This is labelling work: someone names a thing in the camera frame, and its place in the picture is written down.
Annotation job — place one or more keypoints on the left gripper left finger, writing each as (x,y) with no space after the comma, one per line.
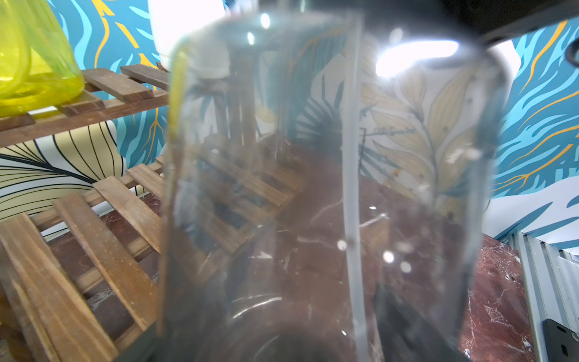
(135,345)

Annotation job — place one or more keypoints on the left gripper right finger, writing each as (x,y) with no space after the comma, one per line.
(405,335)

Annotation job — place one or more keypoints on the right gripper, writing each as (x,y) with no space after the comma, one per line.
(432,30)

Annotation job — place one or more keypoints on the wooden two-tier shelf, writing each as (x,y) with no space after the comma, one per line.
(73,282)

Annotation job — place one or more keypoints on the black clear spray bottle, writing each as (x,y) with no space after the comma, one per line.
(396,167)

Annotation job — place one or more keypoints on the white pink spray bottle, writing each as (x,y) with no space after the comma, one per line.
(171,21)

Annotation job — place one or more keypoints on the yellow spray bottle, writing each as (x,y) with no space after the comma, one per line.
(38,67)

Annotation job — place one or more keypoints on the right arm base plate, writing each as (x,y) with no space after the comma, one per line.
(561,342)

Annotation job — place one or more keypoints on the aluminium front rail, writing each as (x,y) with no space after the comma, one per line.
(551,280)

